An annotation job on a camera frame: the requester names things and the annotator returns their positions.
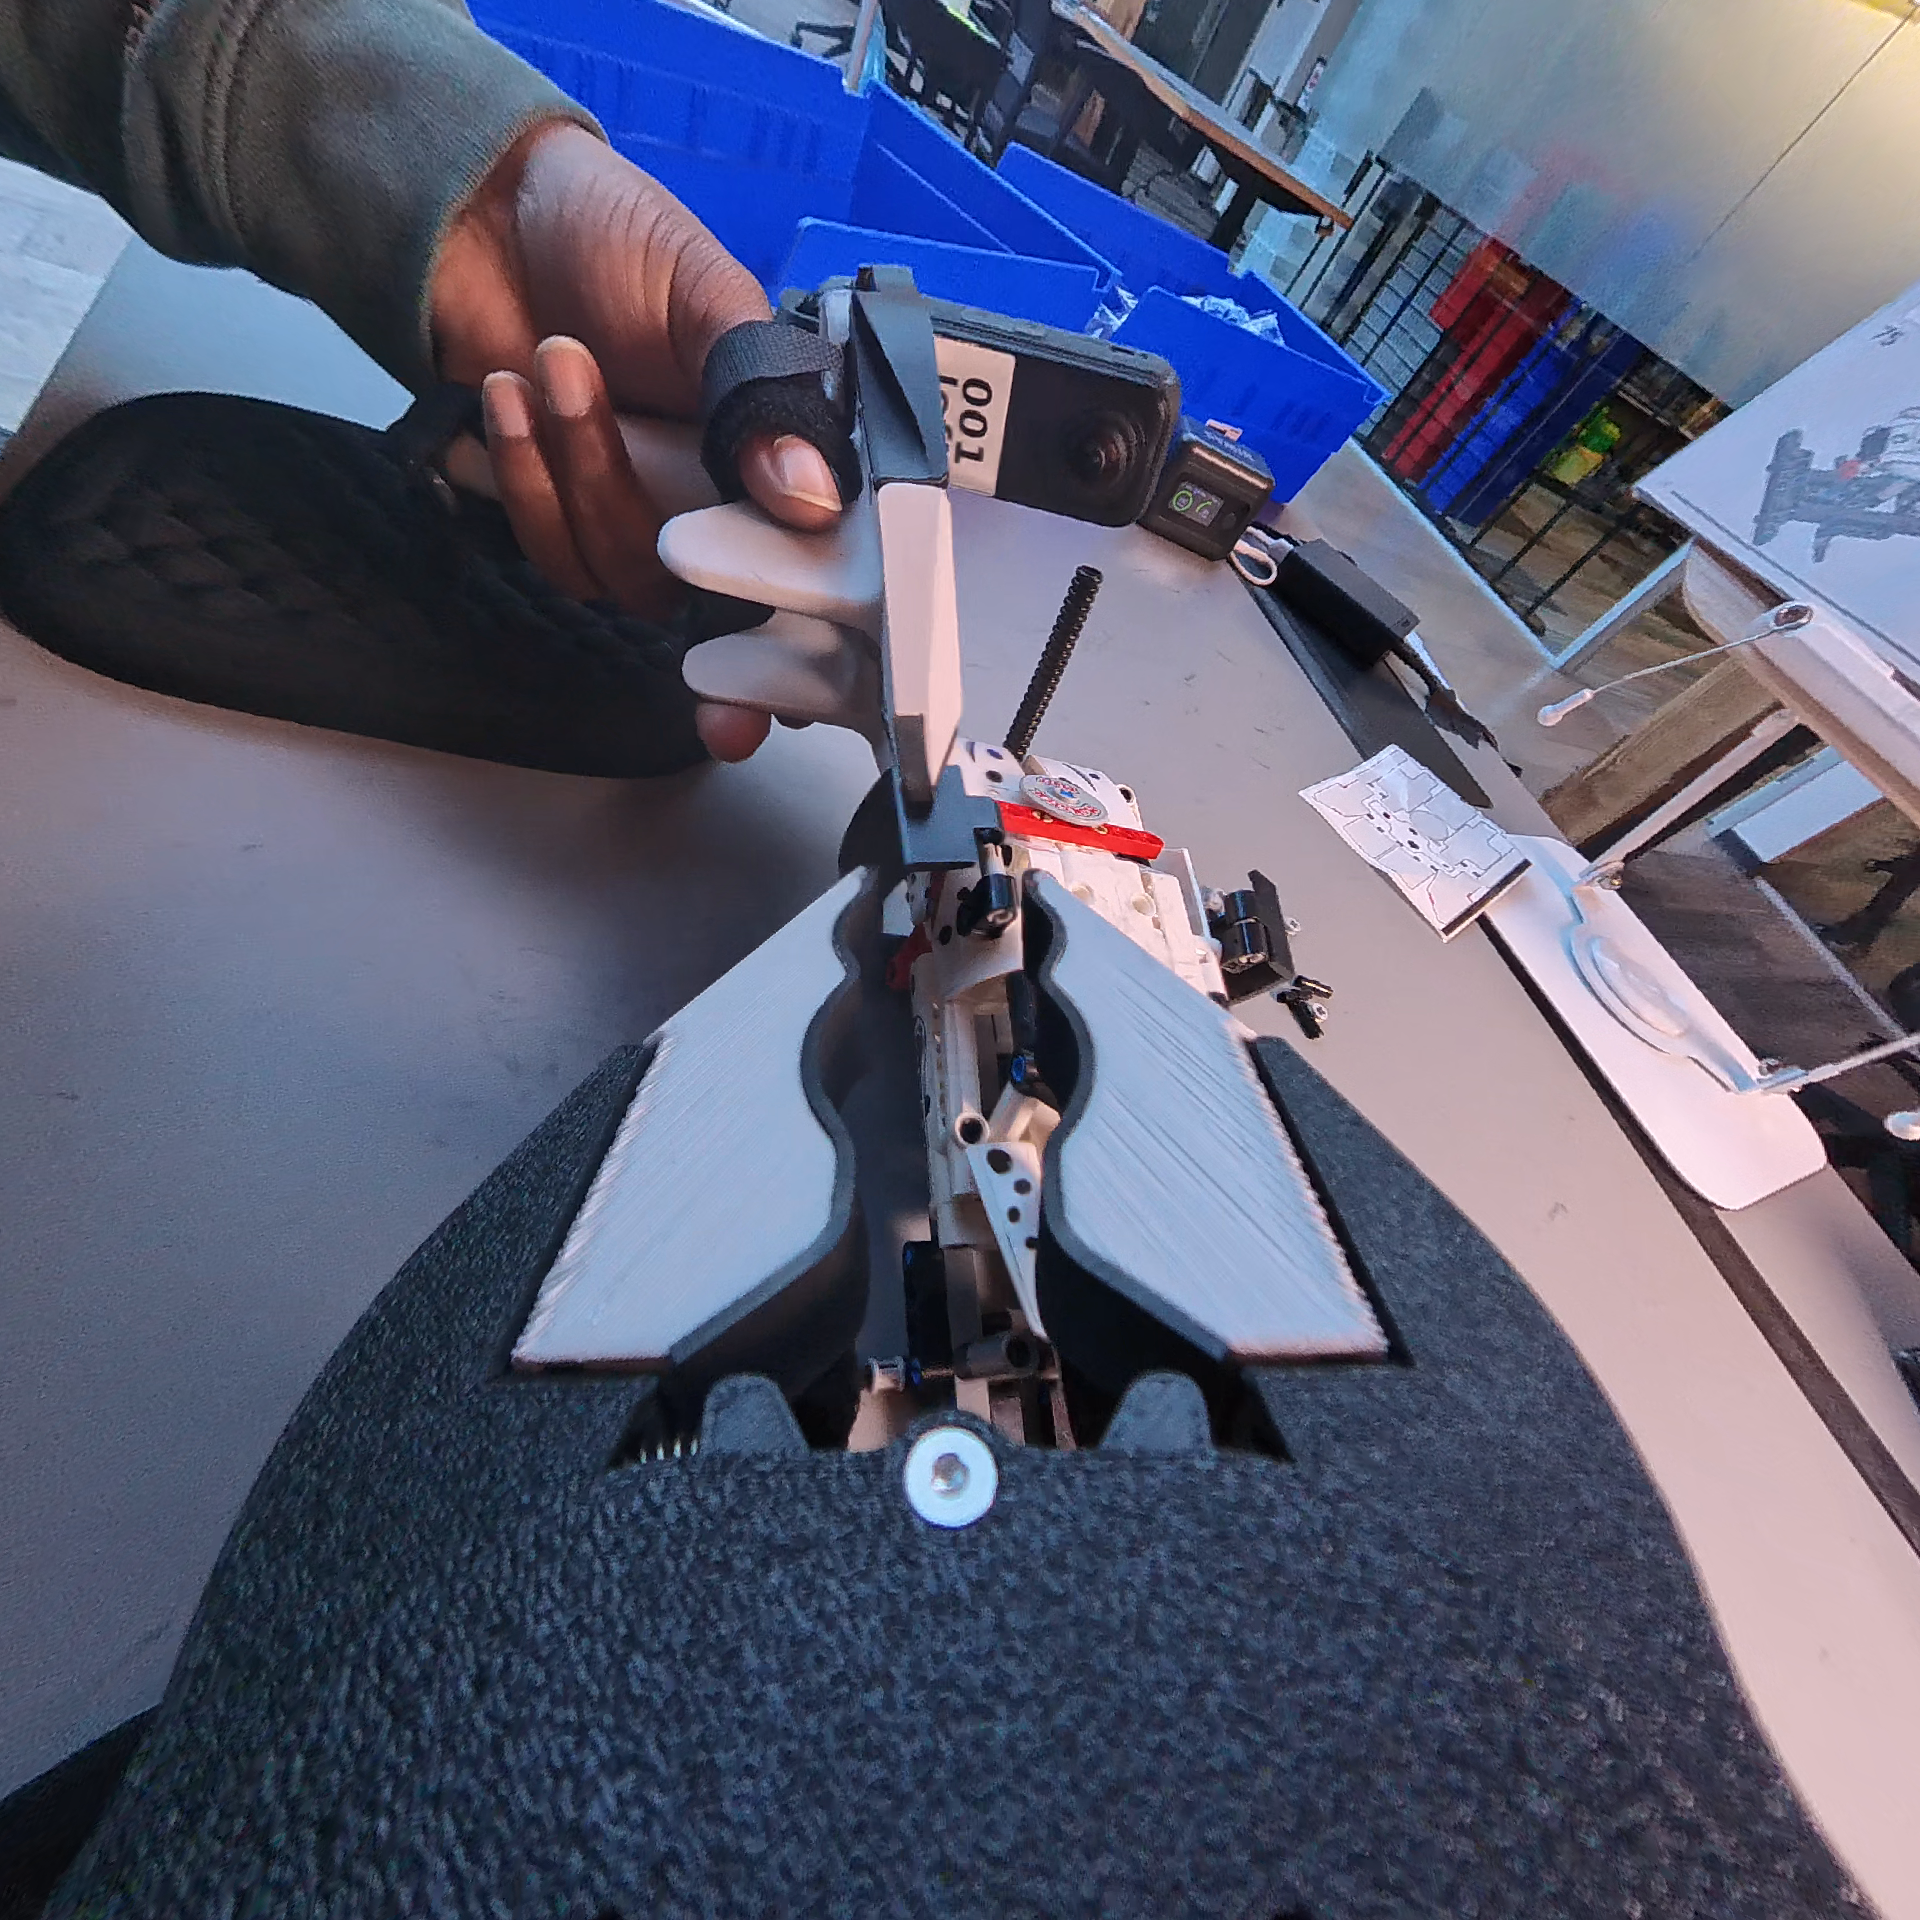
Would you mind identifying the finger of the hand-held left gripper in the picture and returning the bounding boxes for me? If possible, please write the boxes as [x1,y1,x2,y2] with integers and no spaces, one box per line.
[874,487,971,791]

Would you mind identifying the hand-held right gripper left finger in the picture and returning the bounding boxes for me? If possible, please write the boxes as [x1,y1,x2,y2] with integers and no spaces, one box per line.
[511,871,907,1383]

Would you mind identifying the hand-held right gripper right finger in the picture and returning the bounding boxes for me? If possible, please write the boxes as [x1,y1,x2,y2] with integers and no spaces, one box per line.
[1029,871,1400,1374]

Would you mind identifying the white toy brick truck model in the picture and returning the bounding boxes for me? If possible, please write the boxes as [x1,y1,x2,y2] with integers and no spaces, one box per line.
[857,564,1340,1450]

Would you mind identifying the building instruction booklet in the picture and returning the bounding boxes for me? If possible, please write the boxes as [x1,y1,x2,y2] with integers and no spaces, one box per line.
[1637,284,1920,681]

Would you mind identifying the person's left hand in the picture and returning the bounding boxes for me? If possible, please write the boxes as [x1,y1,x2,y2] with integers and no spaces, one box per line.
[432,123,859,764]

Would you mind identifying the small black device green display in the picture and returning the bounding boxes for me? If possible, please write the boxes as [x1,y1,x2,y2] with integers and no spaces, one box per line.
[1140,432,1282,559]

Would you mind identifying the long work table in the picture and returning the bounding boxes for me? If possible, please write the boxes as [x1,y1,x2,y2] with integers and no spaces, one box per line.
[1021,0,1359,236]

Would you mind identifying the black power adapter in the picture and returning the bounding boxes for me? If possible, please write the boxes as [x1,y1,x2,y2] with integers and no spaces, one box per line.
[1244,530,1438,681]

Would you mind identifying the white sticker sheet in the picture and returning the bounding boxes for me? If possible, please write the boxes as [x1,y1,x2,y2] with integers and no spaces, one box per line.
[1296,747,1538,941]

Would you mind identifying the white booklet stand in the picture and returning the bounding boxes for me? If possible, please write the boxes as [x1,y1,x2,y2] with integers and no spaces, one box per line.
[1482,540,1920,1217]

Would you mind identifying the red and blue crates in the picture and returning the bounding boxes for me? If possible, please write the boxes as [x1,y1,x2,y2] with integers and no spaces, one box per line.
[1367,234,1688,549]

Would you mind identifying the thin white cord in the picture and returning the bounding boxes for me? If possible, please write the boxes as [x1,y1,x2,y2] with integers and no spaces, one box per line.
[1534,600,1820,730]

